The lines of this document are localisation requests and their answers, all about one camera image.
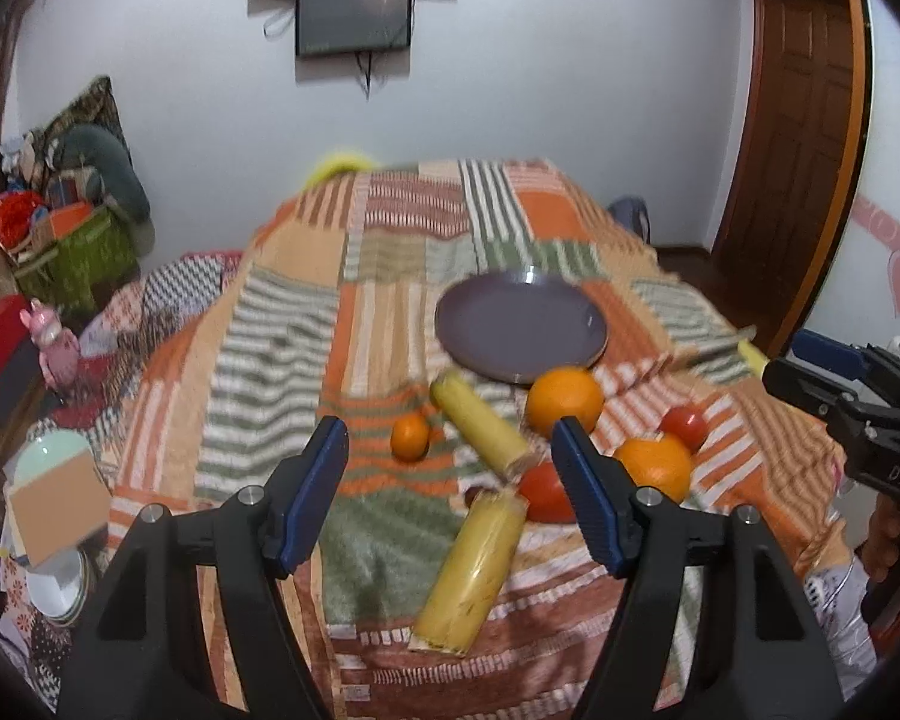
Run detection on red tomato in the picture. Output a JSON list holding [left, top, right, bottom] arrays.
[[658, 405, 710, 454], [517, 461, 575, 525]]

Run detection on large orange with sticker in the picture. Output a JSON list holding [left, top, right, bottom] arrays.
[[613, 434, 694, 504]]

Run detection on yellow corn cob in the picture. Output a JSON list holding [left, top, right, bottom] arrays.
[[430, 369, 539, 483], [409, 491, 526, 656]]

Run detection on dark red jujube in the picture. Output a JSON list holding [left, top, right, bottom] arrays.
[[463, 486, 497, 509]]

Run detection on small tangerine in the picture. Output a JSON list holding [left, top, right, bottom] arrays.
[[390, 413, 430, 463]]

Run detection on white wardrobe sliding door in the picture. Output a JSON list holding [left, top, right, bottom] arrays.
[[805, 0, 900, 346]]

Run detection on brown wooden door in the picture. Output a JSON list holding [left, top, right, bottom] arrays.
[[713, 0, 870, 356]]

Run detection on blue grey bag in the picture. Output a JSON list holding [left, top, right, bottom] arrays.
[[608, 195, 652, 244]]

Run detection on mint green bowl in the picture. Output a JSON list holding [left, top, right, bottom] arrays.
[[13, 429, 91, 486]]

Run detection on purple round plate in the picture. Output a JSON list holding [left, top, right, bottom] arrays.
[[434, 268, 610, 385]]

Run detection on red gift box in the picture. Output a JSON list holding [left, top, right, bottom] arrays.
[[0, 294, 41, 427]]

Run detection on pink rabbit toy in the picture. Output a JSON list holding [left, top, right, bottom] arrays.
[[19, 299, 80, 395]]

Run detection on striped patchwork orange bedspread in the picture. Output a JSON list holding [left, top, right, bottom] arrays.
[[105, 160, 848, 718]]

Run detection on green storage box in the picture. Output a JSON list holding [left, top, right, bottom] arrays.
[[14, 206, 139, 317]]

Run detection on yellow foam tube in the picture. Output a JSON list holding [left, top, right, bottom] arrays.
[[304, 151, 379, 190]]

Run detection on grey plush shark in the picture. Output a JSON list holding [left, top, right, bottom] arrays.
[[50, 124, 151, 224]]

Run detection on small black wall monitor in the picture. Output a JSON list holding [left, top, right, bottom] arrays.
[[295, 0, 413, 59]]

